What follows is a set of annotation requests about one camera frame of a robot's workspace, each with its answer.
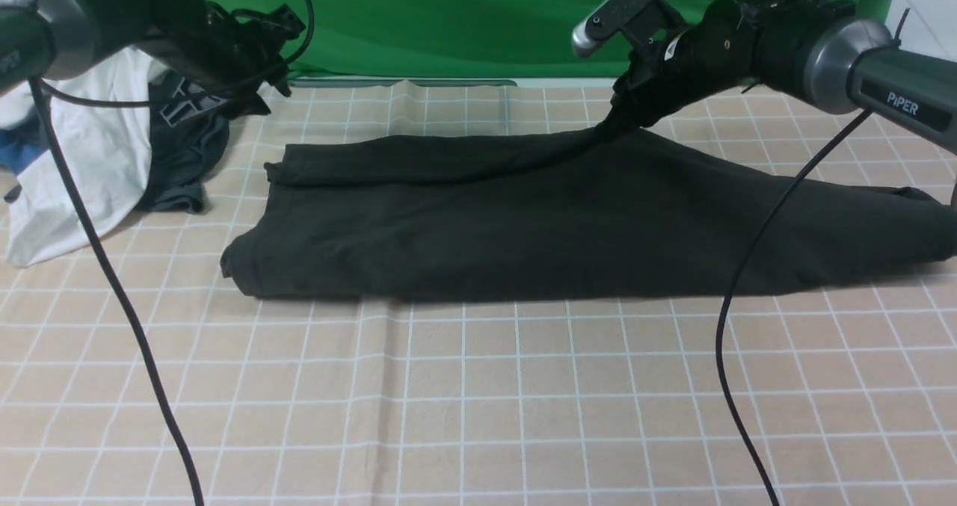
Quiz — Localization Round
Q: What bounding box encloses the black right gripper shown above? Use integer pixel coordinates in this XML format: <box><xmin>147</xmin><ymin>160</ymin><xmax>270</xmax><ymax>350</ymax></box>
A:
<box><xmin>596</xmin><ymin>0</ymin><xmax>768</xmax><ymax>138</ymax></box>

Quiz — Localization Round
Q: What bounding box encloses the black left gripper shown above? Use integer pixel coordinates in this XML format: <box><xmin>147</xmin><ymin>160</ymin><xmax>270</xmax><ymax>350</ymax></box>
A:
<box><xmin>137</xmin><ymin>0</ymin><xmax>307</xmax><ymax>127</ymax></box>

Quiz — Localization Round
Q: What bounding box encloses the dark gray long-sleeved shirt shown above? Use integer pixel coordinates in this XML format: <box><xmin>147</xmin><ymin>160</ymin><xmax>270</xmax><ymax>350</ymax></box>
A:
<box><xmin>220</xmin><ymin>121</ymin><xmax>957</xmax><ymax>302</ymax></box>

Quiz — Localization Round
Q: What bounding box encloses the gray right robot arm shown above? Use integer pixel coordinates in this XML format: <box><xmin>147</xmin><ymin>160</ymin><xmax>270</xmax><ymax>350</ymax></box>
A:
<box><xmin>599</xmin><ymin>0</ymin><xmax>956</xmax><ymax>152</ymax></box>

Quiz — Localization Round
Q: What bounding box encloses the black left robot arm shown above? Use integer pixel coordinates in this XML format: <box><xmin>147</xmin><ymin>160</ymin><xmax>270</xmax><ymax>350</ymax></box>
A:
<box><xmin>1</xmin><ymin>0</ymin><xmax>315</xmax><ymax>127</ymax></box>

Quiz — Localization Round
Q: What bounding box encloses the dark gray crumpled garment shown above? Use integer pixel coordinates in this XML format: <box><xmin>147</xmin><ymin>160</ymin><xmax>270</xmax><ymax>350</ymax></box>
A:
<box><xmin>135</xmin><ymin>95</ymin><xmax>271</xmax><ymax>215</ymax></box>

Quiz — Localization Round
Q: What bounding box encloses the green backdrop cloth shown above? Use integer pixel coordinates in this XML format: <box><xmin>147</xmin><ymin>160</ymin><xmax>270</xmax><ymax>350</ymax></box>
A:
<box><xmin>213</xmin><ymin>0</ymin><xmax>891</xmax><ymax>79</ymax></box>

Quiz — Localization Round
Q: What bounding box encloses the white crumpled garment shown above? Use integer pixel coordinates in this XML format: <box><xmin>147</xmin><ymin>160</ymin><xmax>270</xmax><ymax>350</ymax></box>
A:
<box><xmin>6</xmin><ymin>49</ymin><xmax>165</xmax><ymax>268</ymax></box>

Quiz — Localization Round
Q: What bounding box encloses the blue crumpled garment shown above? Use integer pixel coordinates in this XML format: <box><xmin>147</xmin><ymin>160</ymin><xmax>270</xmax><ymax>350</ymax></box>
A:
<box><xmin>1</xmin><ymin>119</ymin><xmax>45</xmax><ymax>175</ymax></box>

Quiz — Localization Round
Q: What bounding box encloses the beige checkered tablecloth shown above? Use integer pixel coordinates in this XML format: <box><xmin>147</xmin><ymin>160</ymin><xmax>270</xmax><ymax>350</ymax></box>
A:
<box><xmin>1</xmin><ymin>83</ymin><xmax>956</xmax><ymax>505</ymax></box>

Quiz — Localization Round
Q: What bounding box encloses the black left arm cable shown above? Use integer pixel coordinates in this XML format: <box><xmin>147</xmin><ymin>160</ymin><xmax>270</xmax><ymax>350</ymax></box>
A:
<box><xmin>28</xmin><ymin>0</ymin><xmax>315</xmax><ymax>506</ymax></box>

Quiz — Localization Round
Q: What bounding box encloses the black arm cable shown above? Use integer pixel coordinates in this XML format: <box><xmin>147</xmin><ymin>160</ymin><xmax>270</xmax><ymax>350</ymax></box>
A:
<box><xmin>28</xmin><ymin>0</ymin><xmax>315</xmax><ymax>506</ymax></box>
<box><xmin>714</xmin><ymin>0</ymin><xmax>913</xmax><ymax>506</ymax></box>

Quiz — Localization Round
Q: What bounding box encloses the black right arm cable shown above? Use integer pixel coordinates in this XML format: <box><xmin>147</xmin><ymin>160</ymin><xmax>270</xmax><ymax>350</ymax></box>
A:
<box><xmin>714</xmin><ymin>0</ymin><xmax>913</xmax><ymax>506</ymax></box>

